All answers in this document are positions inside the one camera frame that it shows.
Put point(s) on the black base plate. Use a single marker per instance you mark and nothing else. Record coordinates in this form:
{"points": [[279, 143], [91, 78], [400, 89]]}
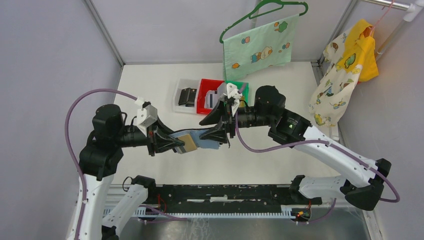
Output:
{"points": [[226, 199]]}

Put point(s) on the red plastic bin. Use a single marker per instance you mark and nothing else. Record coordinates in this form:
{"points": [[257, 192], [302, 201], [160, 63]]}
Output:
{"points": [[204, 86]]}

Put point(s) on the white slotted cable duct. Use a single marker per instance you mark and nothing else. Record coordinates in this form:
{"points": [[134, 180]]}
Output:
{"points": [[285, 213]]}

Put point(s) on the gold card stack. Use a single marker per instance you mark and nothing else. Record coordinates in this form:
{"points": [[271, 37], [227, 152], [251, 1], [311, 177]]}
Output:
{"points": [[242, 102]]}

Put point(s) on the white card stack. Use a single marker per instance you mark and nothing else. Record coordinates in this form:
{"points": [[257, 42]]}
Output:
{"points": [[211, 99]]}

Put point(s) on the clear plastic bin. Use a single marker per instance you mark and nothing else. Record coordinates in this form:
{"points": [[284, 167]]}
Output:
{"points": [[184, 83]]}

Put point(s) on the black leather card holder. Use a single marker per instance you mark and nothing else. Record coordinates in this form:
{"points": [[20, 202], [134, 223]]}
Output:
{"points": [[195, 134]]}

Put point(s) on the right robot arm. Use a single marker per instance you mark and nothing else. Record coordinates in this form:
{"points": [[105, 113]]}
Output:
{"points": [[360, 180]]}

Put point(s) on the metal hanging rail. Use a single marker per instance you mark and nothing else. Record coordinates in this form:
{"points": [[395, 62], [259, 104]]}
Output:
{"points": [[393, 29]]}

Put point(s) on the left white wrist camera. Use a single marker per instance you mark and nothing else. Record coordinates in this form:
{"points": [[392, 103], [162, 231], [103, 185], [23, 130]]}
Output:
{"points": [[146, 115]]}

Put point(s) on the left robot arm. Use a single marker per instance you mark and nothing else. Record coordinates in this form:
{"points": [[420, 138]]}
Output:
{"points": [[97, 165]]}

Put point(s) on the light green printed cloth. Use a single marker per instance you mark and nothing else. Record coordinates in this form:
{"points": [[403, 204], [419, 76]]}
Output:
{"points": [[265, 46]]}

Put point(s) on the green plastic bin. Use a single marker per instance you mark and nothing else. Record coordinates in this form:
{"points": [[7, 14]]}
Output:
{"points": [[233, 94]]}

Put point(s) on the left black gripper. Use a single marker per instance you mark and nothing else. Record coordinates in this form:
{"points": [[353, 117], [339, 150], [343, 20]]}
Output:
{"points": [[158, 137]]}

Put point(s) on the yellow garment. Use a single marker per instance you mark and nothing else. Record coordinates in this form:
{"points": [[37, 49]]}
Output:
{"points": [[359, 52]]}

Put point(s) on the black card stack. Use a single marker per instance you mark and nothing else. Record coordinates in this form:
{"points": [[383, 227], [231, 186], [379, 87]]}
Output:
{"points": [[187, 97]]}

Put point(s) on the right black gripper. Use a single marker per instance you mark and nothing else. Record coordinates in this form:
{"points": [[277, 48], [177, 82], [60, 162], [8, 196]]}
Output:
{"points": [[220, 113]]}

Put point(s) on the green clothes hanger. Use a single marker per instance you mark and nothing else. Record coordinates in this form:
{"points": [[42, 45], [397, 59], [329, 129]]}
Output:
{"points": [[255, 13]]}

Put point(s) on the gold credit card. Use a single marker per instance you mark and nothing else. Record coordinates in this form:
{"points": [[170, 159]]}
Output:
{"points": [[189, 144]]}

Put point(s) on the white printed garment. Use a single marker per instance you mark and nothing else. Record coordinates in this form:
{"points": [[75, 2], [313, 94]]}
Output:
{"points": [[329, 101]]}

